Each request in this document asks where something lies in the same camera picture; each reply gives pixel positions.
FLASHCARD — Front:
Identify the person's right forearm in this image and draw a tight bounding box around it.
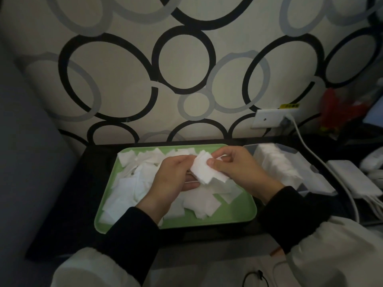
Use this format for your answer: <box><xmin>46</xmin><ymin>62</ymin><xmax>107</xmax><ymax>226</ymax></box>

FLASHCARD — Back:
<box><xmin>259</xmin><ymin>185</ymin><xmax>383</xmax><ymax>287</ymax></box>

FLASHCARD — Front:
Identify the white charger cable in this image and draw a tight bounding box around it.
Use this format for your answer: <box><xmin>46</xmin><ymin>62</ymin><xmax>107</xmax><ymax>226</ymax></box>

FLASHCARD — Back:
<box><xmin>282</xmin><ymin>115</ymin><xmax>359</xmax><ymax>223</ymax></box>

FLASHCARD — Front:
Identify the white neck fan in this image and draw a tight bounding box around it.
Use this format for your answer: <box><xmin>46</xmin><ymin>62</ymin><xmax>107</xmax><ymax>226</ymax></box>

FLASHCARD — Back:
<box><xmin>359</xmin><ymin>146</ymin><xmax>383</xmax><ymax>189</ymax></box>

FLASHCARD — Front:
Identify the blue curtain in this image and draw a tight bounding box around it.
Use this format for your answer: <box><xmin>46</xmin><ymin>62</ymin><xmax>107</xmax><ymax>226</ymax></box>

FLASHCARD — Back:
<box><xmin>362</xmin><ymin>97</ymin><xmax>383</xmax><ymax>128</ymax></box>

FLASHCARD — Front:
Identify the clear plastic box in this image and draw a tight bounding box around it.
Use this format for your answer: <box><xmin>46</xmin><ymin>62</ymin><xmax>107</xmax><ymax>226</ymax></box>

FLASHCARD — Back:
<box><xmin>243</xmin><ymin>142</ymin><xmax>310</xmax><ymax>197</ymax></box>

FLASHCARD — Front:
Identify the white power bank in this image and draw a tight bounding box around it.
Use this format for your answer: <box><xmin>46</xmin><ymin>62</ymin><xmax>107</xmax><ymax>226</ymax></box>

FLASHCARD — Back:
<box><xmin>326</xmin><ymin>159</ymin><xmax>383</xmax><ymax>199</ymax></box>

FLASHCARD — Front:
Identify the white looped cable bundle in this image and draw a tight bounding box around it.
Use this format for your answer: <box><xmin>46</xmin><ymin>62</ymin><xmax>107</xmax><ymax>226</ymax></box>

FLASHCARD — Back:
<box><xmin>363</xmin><ymin>197</ymin><xmax>383</xmax><ymax>220</ymax></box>

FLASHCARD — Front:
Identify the thin white cable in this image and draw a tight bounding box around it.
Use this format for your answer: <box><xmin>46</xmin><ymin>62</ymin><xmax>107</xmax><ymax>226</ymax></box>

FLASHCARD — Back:
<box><xmin>272</xmin><ymin>259</ymin><xmax>288</xmax><ymax>281</ymax></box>

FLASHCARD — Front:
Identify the green plastic tray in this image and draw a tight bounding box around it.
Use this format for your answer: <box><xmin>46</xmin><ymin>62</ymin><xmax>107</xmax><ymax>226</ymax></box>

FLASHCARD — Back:
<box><xmin>93</xmin><ymin>143</ymin><xmax>258</xmax><ymax>234</ymax></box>

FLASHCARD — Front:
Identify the stack of cotton pads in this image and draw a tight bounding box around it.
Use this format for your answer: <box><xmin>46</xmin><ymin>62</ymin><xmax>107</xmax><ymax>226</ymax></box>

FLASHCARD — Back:
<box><xmin>190</xmin><ymin>149</ymin><xmax>230</xmax><ymax>186</ymax></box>

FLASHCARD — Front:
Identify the person's right hand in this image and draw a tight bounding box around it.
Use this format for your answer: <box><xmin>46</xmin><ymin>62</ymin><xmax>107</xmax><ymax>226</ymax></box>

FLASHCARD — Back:
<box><xmin>207</xmin><ymin>145</ymin><xmax>285</xmax><ymax>205</ymax></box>

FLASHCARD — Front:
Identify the person's left forearm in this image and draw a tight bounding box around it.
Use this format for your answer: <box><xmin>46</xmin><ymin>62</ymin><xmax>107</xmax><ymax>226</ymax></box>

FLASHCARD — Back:
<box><xmin>51</xmin><ymin>207</ymin><xmax>161</xmax><ymax>287</ymax></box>

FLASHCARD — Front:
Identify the grey upholstered sofa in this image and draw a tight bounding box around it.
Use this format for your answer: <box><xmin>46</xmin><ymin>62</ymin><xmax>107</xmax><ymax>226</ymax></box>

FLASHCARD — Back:
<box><xmin>0</xmin><ymin>41</ymin><xmax>78</xmax><ymax>287</ymax></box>

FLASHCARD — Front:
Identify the pile of white cotton pads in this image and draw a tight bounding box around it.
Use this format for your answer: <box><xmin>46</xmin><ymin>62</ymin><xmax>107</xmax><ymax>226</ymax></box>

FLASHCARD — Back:
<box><xmin>99</xmin><ymin>147</ymin><xmax>243</xmax><ymax>227</ymax></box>

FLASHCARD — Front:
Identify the black hair tie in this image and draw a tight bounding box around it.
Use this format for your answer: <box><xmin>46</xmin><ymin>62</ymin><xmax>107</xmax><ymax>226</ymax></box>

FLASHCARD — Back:
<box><xmin>241</xmin><ymin>269</ymin><xmax>270</xmax><ymax>287</ymax></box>

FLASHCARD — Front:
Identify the person's left hand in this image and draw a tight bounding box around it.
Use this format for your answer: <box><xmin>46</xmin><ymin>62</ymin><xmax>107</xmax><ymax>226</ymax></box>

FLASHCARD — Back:
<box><xmin>136</xmin><ymin>155</ymin><xmax>200</xmax><ymax>224</ymax></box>

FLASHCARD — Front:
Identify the white wall socket plate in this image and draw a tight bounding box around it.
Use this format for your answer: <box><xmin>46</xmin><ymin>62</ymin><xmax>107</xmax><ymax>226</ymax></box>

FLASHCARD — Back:
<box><xmin>251</xmin><ymin>109</ymin><xmax>300</xmax><ymax>130</ymax></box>

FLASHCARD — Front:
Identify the red decoration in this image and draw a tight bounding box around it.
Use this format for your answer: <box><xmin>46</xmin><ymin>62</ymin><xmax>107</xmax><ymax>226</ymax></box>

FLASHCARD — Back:
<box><xmin>319</xmin><ymin>88</ymin><xmax>370</xmax><ymax>132</ymax></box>

